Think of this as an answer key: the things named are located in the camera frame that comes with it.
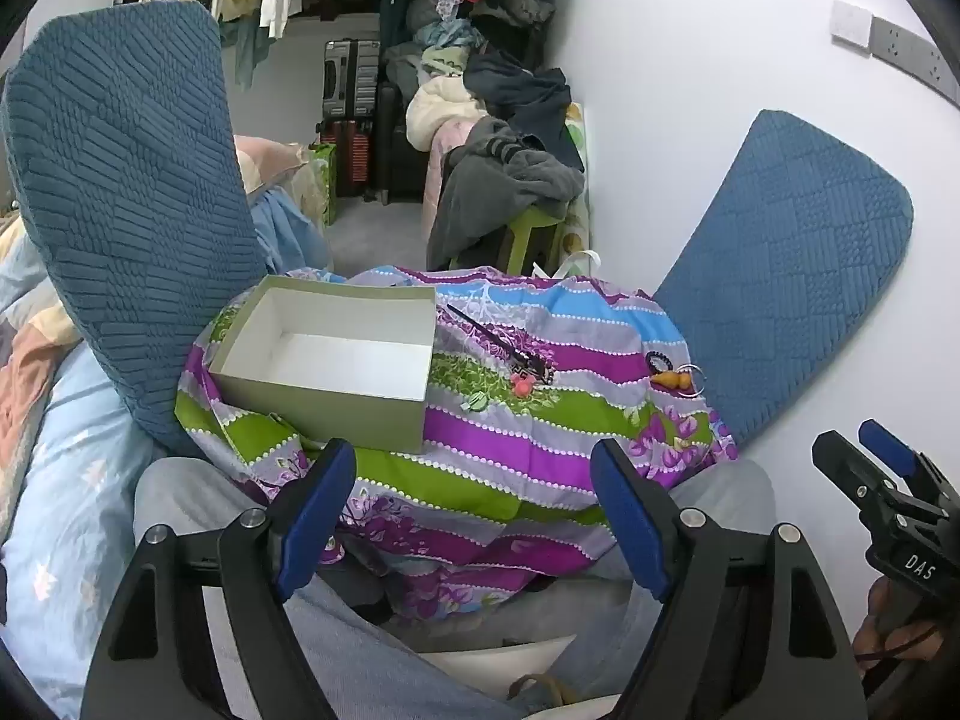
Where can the black suitcase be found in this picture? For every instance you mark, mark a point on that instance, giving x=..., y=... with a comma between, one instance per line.
x=397, y=150

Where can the grey fleece garment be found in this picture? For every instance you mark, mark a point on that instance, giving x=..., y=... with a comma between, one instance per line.
x=487, y=195

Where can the light blue bedsheet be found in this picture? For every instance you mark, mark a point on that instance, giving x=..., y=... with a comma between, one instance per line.
x=67, y=510

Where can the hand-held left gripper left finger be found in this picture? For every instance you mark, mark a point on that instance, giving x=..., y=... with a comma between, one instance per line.
x=315, y=510

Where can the light blue garment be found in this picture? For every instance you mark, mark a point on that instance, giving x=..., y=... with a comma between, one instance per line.
x=289, y=232

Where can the red suitcase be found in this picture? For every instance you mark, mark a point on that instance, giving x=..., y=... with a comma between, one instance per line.
x=349, y=157

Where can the navy garment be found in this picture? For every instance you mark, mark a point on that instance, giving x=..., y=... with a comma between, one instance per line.
x=525, y=97

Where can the peach and yellow quilt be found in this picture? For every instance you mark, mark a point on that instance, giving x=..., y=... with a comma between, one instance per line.
x=30, y=375

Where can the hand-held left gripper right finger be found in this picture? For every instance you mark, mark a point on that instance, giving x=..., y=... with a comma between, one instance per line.
x=630, y=525

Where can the pile of mixed clothes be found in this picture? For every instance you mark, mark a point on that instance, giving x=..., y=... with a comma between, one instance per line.
x=450, y=37

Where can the green charm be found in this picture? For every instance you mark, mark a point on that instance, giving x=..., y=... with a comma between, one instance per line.
x=474, y=399

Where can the pink charm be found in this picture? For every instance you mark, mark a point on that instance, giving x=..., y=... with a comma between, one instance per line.
x=523, y=384

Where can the green shopping bag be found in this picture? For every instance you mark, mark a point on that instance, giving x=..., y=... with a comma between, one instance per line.
x=324, y=180

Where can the colourful striped floral cloth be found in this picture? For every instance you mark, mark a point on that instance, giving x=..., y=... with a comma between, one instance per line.
x=487, y=450

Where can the person's right hand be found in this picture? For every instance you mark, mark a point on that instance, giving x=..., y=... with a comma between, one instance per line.
x=874, y=641

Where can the floral printed mat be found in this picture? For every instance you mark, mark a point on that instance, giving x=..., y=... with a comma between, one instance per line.
x=577, y=225

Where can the white curved sheet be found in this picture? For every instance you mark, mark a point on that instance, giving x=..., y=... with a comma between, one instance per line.
x=495, y=664

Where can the blue quilted cushion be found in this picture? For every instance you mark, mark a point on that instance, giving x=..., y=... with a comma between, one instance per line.
x=127, y=202
x=787, y=262

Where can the grey suitcase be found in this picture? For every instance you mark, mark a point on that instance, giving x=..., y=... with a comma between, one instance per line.
x=349, y=79

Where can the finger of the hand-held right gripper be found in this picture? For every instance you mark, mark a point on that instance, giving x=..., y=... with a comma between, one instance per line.
x=889, y=446
x=862, y=480

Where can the person's grey trousers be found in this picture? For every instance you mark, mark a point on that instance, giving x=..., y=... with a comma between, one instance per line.
x=375, y=645

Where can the white wall switch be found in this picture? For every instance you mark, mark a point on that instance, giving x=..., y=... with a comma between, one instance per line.
x=851, y=24

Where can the green cardboard box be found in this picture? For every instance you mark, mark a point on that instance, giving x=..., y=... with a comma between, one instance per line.
x=330, y=360

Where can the cream pillow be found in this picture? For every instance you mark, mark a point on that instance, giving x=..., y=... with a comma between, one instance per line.
x=270, y=161

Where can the green stool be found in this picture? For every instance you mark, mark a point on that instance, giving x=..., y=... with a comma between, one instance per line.
x=532, y=221

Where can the grey power strip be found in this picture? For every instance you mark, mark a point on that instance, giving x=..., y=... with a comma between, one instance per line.
x=911, y=49

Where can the cream fleece garment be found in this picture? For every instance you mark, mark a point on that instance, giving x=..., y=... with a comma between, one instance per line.
x=439, y=109

